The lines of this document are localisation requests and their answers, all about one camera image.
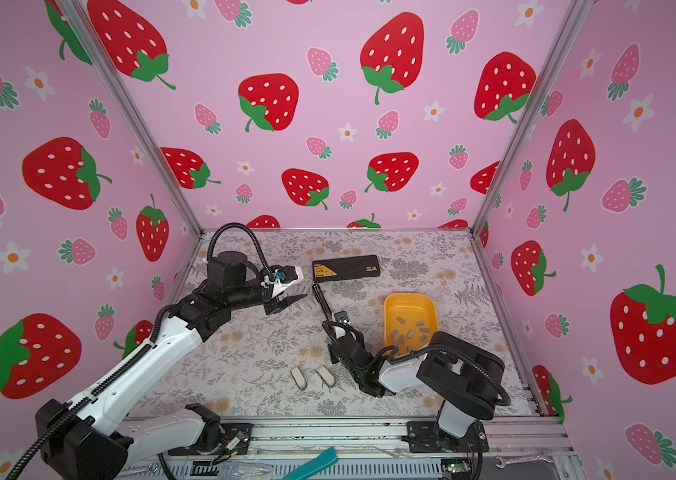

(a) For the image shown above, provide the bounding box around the beige staple box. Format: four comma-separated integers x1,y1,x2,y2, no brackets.
290,367,308,391
316,365,336,388

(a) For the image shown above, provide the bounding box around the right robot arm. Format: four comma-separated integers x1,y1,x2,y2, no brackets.
322,320,511,441

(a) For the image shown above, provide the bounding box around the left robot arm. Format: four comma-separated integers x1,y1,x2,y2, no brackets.
31,251,304,479

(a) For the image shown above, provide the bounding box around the yellow plastic tray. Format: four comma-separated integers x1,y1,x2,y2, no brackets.
384,293,439,355

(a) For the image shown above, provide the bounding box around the black flat tool case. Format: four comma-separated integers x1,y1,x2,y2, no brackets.
312,255,381,283

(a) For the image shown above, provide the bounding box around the teal plastic tool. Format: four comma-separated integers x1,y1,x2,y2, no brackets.
283,447,338,480

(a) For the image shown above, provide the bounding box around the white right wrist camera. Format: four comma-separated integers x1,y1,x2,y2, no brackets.
334,311,349,325

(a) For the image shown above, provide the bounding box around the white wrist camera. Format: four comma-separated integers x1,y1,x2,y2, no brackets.
334,311,349,325
272,265,304,285

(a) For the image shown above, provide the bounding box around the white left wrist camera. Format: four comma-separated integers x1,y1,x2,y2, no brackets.
272,265,304,285

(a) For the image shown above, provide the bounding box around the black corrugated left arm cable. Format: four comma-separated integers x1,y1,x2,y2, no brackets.
204,222,276,283

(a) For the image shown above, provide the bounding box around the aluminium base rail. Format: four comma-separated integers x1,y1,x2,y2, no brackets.
121,418,567,460

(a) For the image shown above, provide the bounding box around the grey slotted cable duct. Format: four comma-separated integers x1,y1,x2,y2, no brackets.
120,458,472,479

